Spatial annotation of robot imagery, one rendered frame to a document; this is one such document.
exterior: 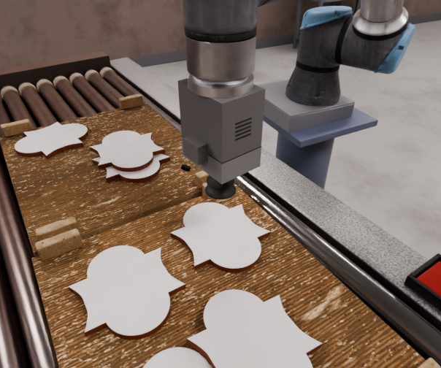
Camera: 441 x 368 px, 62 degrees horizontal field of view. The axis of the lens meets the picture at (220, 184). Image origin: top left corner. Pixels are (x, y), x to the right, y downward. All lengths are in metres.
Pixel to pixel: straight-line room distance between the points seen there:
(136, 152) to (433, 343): 0.56
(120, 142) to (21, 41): 3.26
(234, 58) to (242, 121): 0.07
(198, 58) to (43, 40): 3.64
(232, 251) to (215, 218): 0.07
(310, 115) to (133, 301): 0.70
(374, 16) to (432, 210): 1.61
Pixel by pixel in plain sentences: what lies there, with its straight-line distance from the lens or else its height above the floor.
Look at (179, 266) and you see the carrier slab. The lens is 0.53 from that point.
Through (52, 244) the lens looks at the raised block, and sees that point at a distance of 0.57.
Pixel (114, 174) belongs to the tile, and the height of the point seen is 0.95.
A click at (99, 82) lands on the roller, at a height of 0.92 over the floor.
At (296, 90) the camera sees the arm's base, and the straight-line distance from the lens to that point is 1.04.
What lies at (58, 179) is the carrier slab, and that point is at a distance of 0.75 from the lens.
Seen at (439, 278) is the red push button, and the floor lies 0.93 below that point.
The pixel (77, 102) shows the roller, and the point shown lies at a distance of 1.10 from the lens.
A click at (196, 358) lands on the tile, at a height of 0.95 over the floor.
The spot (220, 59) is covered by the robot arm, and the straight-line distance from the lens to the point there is 0.39.
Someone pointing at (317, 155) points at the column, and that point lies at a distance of 1.11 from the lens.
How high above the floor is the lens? 1.33
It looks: 36 degrees down
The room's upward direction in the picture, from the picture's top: straight up
